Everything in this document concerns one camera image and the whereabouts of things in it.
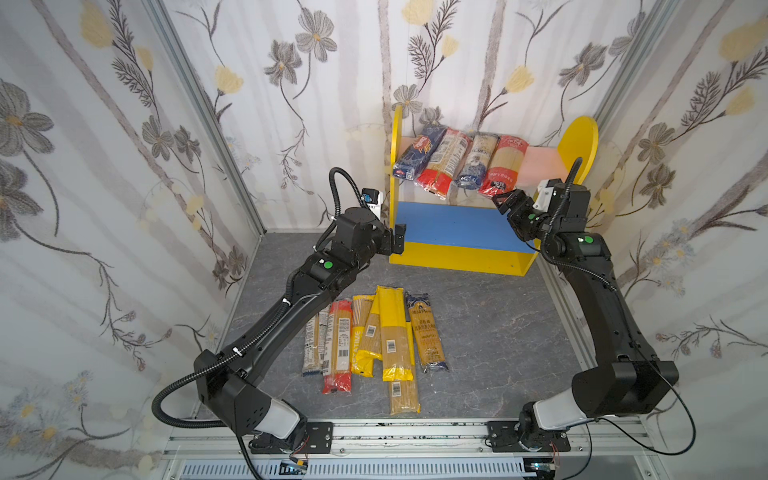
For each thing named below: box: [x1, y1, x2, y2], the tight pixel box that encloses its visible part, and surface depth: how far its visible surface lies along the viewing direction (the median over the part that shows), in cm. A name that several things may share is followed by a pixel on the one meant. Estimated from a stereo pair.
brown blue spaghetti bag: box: [405, 292, 449, 373], surface depth 92 cm
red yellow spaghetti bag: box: [478, 135, 529, 198], surface depth 80 cm
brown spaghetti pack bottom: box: [389, 380, 421, 416], surface depth 80 cm
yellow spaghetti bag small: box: [351, 295, 383, 377], surface depth 90 cm
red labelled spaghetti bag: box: [415, 128, 473, 201], surface depth 79 cm
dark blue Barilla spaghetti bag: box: [392, 123, 448, 181], surface depth 81 cm
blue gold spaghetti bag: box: [456, 133, 499, 189], surface depth 80 cm
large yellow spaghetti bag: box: [371, 285, 414, 382], surface depth 90 cm
